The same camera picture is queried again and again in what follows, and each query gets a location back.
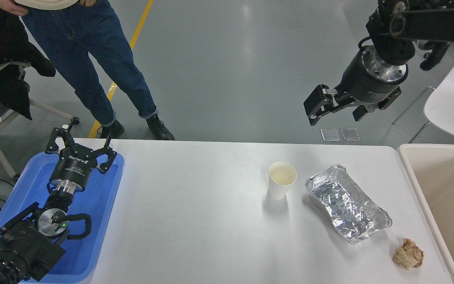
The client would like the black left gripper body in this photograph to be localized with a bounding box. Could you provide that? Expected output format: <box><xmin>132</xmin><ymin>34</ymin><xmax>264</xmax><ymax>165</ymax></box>
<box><xmin>49</xmin><ymin>144</ymin><xmax>105</xmax><ymax>187</ymax></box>

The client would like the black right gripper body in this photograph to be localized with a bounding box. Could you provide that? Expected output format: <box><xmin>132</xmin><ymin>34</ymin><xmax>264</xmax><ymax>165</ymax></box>
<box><xmin>337</xmin><ymin>51</ymin><xmax>404</xmax><ymax>105</ymax></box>

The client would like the white paper cup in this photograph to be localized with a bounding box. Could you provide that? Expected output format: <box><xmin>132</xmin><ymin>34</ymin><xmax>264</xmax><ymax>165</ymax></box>
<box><xmin>268</xmin><ymin>161</ymin><xmax>297</xmax><ymax>200</ymax></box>

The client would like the clear rectangular floor plate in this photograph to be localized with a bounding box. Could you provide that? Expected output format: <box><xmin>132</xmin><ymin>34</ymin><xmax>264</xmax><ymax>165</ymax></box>
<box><xmin>320</xmin><ymin>128</ymin><xmax>341</xmax><ymax>142</ymax></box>
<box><xmin>340</xmin><ymin>128</ymin><xmax>361</xmax><ymax>142</ymax></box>

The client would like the blue plastic tray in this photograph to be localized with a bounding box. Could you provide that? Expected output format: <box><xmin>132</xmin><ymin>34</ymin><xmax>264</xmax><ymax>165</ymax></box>
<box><xmin>0</xmin><ymin>152</ymin><xmax>125</xmax><ymax>284</ymax></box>

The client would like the standing person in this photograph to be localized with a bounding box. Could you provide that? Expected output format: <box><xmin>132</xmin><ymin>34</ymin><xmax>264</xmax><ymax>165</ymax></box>
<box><xmin>0</xmin><ymin>0</ymin><xmax>175</xmax><ymax>141</ymax></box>

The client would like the crumpled silver foil tray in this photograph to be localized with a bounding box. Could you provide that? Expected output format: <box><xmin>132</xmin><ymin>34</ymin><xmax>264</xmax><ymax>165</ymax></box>
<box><xmin>305</xmin><ymin>164</ymin><xmax>393</xmax><ymax>245</ymax></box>

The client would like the large pale bin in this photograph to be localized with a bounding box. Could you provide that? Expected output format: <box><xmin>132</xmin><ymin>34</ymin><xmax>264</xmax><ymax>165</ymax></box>
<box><xmin>397</xmin><ymin>143</ymin><xmax>454</xmax><ymax>284</ymax></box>

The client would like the crumpled tan paper ball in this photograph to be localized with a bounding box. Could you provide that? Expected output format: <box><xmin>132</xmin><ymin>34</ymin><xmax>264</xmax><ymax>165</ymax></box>
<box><xmin>393</xmin><ymin>238</ymin><xmax>424</xmax><ymax>270</ymax></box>

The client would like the white frame chair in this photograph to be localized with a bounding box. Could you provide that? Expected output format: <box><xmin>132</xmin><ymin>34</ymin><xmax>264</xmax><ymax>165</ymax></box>
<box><xmin>0</xmin><ymin>61</ymin><xmax>80</xmax><ymax>180</ymax></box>

